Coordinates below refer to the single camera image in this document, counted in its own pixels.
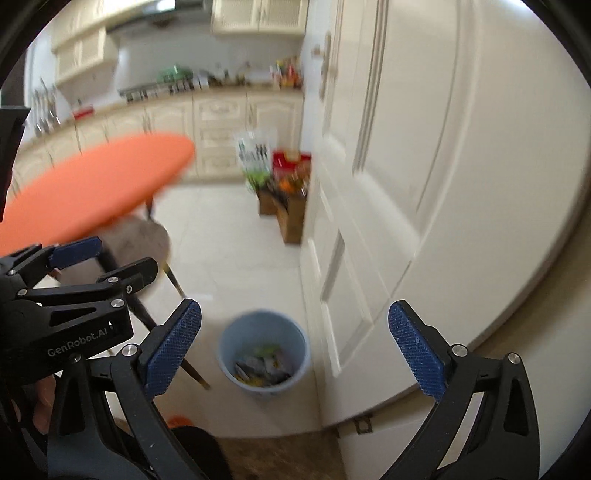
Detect metal door handle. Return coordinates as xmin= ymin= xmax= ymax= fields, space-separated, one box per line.
xmin=311 ymin=31 xmax=332 ymax=100

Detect orange slipper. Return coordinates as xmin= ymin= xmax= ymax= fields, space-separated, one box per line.
xmin=166 ymin=415 xmax=193 ymax=429

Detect black range hood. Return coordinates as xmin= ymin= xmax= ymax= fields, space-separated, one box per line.
xmin=106 ymin=1 xmax=212 ymax=35

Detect white panel door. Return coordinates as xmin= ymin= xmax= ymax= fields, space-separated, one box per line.
xmin=301 ymin=1 xmax=590 ymax=426

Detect cardboard box with oil bottles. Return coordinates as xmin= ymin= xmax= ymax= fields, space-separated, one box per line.
xmin=273 ymin=162 xmax=311 ymax=245

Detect wok with lid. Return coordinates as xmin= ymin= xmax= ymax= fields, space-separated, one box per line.
xmin=198 ymin=61 xmax=252 ymax=88

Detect cream upper kitchen cabinets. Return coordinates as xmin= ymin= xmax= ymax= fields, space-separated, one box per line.
xmin=50 ymin=1 xmax=308 ymax=87

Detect red gift box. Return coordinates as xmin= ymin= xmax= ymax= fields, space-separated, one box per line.
xmin=271 ymin=150 xmax=311 ymax=181

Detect white rice bag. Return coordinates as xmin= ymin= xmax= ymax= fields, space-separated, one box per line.
xmin=233 ymin=129 xmax=276 ymax=191

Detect red basin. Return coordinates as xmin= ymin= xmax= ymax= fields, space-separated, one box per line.
xmin=72 ymin=106 xmax=95 ymax=121

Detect black gas stove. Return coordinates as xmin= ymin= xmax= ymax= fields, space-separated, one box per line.
xmin=118 ymin=77 xmax=209 ymax=103

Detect cream kitchen cabinets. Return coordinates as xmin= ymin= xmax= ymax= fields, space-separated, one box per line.
xmin=50 ymin=1 xmax=308 ymax=87
xmin=9 ymin=88 xmax=304 ymax=197

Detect round orange table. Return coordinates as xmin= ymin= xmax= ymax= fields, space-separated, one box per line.
xmin=1 ymin=133 xmax=195 ymax=256

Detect cream lower kitchen cabinets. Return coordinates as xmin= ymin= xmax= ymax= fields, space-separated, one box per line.
xmin=9 ymin=88 xmax=304 ymax=197

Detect blue plastic trash bin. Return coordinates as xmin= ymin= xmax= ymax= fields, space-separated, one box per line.
xmin=217 ymin=310 xmax=311 ymax=398

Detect green electric pot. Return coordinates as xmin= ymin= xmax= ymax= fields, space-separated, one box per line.
xmin=157 ymin=65 xmax=193 ymax=83

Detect small cardboard box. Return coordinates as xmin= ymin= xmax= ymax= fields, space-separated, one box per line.
xmin=256 ymin=186 xmax=276 ymax=216

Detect hanging utensil rack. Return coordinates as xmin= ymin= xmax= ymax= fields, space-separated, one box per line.
xmin=32 ymin=79 xmax=61 ymax=138

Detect round wooden stool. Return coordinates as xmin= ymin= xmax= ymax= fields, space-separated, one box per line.
xmin=59 ymin=216 xmax=213 ymax=391

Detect person left hand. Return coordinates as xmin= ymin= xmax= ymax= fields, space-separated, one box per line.
xmin=32 ymin=376 xmax=56 ymax=435

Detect condiment bottles group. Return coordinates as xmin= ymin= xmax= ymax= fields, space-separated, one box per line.
xmin=270 ymin=56 xmax=304 ymax=90

